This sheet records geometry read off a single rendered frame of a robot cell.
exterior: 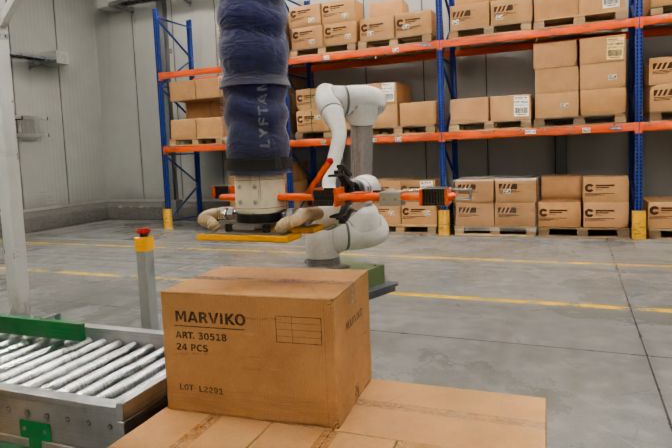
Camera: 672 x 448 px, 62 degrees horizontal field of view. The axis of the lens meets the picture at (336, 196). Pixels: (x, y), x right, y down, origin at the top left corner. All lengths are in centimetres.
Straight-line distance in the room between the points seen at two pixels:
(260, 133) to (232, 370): 76
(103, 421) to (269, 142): 105
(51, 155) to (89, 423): 1142
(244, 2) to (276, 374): 116
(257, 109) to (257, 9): 31
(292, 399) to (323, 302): 33
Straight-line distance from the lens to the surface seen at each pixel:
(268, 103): 184
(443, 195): 168
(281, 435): 181
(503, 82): 1016
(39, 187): 1310
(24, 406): 232
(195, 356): 194
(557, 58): 883
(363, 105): 250
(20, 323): 314
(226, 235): 184
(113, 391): 229
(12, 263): 532
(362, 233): 258
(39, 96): 1328
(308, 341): 174
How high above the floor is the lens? 138
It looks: 5 degrees down
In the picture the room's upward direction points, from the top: 2 degrees counter-clockwise
